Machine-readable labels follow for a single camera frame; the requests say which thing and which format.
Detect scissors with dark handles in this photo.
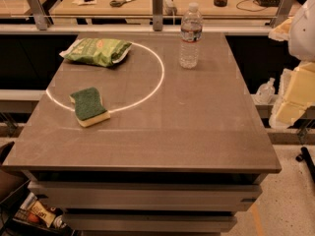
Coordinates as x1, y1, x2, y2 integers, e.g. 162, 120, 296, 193
109, 0, 137, 8

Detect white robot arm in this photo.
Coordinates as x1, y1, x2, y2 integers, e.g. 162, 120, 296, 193
269, 0, 315, 129

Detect black cable on desk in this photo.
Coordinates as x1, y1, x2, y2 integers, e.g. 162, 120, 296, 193
235, 0, 266, 13

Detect clear plastic water bottle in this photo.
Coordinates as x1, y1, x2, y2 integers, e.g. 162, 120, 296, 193
179, 2, 203, 69

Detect left metal rail bracket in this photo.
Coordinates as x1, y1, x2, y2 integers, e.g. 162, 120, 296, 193
27, 0, 49, 30

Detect white power strip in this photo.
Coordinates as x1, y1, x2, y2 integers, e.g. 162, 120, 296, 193
163, 0, 177, 16

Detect wire basket with snacks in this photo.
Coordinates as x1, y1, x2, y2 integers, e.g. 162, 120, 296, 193
15, 193, 67, 229

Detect metal rail bracket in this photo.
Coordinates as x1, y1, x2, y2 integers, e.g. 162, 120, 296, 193
270, 0, 295, 29
152, 0, 163, 31
27, 0, 49, 30

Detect grey drawer cabinet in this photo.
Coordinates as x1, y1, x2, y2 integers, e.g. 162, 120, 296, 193
29, 181, 262, 235

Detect green chip bag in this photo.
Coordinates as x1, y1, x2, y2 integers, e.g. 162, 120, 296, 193
60, 37, 132, 68

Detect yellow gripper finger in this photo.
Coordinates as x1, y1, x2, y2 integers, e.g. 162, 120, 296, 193
269, 62, 315, 129
269, 17, 292, 41

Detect middle metal rail bracket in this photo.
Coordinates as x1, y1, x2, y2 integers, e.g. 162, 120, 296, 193
152, 0, 163, 31

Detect black chair base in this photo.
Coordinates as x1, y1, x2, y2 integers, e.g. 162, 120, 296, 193
295, 147, 315, 183

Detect small clear sanitizer bottle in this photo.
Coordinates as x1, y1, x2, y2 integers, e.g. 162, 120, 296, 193
255, 78, 275, 104

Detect right metal rail bracket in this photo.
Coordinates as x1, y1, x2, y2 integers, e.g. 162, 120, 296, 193
270, 0, 295, 29

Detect green and yellow sponge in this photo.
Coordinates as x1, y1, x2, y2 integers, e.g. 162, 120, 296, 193
70, 88, 110, 127

